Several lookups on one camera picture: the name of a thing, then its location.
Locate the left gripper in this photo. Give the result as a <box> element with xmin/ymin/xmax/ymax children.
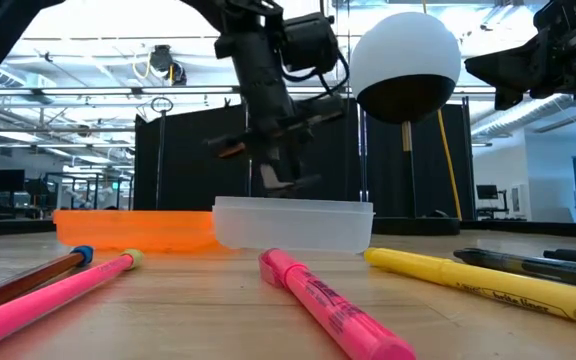
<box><xmin>207</xmin><ymin>27</ymin><xmax>345</xmax><ymax>195</ymax></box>

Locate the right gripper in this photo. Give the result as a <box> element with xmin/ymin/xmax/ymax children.
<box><xmin>464</xmin><ymin>22</ymin><xmax>576</xmax><ymax>112</ymax></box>

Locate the clear plastic supply box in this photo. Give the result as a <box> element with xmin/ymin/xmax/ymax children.
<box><xmin>211</xmin><ymin>195</ymin><xmax>376</xmax><ymax>255</ymax></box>

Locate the pink highlighter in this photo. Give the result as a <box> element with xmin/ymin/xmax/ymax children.
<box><xmin>258</xmin><ymin>248</ymin><xmax>418</xmax><ymax>360</ymax></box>

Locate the orange plastic box lid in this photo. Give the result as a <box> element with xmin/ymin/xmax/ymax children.
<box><xmin>52</xmin><ymin>209</ymin><xmax>224</xmax><ymax>253</ymax></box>

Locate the yellow highlighter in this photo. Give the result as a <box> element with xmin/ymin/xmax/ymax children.
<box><xmin>363</xmin><ymin>247</ymin><xmax>576</xmax><ymax>331</ymax></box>

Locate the pink pencil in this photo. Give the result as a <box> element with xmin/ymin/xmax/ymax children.
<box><xmin>0</xmin><ymin>248</ymin><xmax>145</xmax><ymax>357</ymax></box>

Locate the brown pencil with blue eraser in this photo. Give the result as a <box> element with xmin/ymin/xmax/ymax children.
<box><xmin>0</xmin><ymin>244</ymin><xmax>95</xmax><ymax>319</ymax></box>

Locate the black folding partition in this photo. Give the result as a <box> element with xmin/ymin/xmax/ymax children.
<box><xmin>133</xmin><ymin>97</ymin><xmax>475</xmax><ymax>221</ymax></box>

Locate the white globe lamp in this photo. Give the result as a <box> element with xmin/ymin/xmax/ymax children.
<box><xmin>349</xmin><ymin>11</ymin><xmax>463</xmax><ymax>237</ymax></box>

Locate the black ceiling spotlight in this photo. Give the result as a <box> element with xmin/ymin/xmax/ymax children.
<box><xmin>148</xmin><ymin>44</ymin><xmax>188</xmax><ymax>86</ymax></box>

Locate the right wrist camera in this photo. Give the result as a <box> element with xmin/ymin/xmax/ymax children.
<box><xmin>533</xmin><ymin>0</ymin><xmax>576</xmax><ymax>32</ymax></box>

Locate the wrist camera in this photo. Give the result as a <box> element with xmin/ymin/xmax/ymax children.
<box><xmin>281</xmin><ymin>12</ymin><xmax>340</xmax><ymax>75</ymax></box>
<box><xmin>533</xmin><ymin>0</ymin><xmax>576</xmax><ymax>32</ymax></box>

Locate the yellow cable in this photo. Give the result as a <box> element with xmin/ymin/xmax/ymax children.
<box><xmin>420</xmin><ymin>0</ymin><xmax>464</xmax><ymax>222</ymax></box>

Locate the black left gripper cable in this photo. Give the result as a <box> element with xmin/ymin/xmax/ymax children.
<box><xmin>280</xmin><ymin>48</ymin><xmax>352</xmax><ymax>102</ymax></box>

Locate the black ring-topped stand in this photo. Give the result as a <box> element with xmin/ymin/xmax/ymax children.
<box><xmin>149</xmin><ymin>96</ymin><xmax>175</xmax><ymax>210</ymax></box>

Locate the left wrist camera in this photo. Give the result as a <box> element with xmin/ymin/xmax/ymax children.
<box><xmin>281</xmin><ymin>12</ymin><xmax>340</xmax><ymax>75</ymax></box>

